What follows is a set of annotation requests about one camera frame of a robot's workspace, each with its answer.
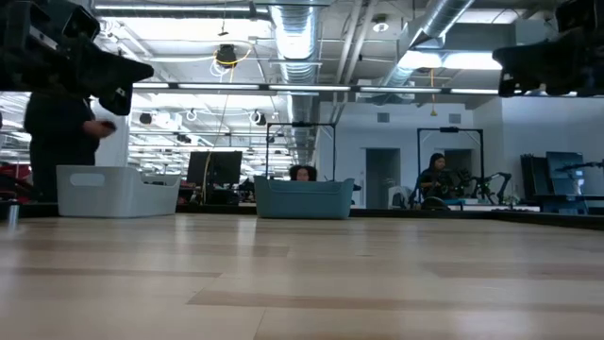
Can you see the black computer monitor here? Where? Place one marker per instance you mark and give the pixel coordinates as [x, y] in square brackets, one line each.
[222, 167]

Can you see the long ceiling light bar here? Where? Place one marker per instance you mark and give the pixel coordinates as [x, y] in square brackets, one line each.
[307, 88]

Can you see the white plastic bin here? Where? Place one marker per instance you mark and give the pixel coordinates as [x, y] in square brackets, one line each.
[108, 193]

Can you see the grey door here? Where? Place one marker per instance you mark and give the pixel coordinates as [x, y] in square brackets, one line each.
[464, 158]
[382, 175]

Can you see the person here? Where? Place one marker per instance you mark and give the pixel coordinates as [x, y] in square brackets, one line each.
[434, 181]
[56, 137]
[303, 173]

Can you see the black ceiling-mounted camera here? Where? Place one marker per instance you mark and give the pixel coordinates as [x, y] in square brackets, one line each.
[226, 56]

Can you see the white plastic chair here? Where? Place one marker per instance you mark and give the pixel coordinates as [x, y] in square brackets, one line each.
[398, 196]

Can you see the silver ventilation duct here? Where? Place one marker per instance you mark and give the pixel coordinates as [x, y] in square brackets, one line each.
[295, 38]
[443, 14]

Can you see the black station frame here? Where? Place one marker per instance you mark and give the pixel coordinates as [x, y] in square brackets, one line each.
[448, 129]

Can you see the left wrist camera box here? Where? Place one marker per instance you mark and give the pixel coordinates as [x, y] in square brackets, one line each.
[82, 21]

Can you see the black table edge rail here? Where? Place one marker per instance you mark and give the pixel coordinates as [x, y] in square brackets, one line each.
[448, 213]

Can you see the dark display screen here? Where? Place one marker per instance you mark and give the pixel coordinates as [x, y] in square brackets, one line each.
[565, 172]

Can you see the white building column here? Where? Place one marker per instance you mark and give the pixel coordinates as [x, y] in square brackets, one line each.
[118, 146]

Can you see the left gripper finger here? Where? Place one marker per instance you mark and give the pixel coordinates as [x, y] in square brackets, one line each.
[117, 101]
[118, 71]

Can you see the blue plastic bin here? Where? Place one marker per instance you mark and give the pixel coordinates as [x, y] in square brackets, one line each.
[302, 198]

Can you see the silver metal post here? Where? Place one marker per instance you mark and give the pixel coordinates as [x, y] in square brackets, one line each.
[13, 215]

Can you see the background black robot arm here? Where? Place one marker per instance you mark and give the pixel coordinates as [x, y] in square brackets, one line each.
[500, 175]

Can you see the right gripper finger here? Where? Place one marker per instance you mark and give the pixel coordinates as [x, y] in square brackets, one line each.
[542, 82]
[533, 54]

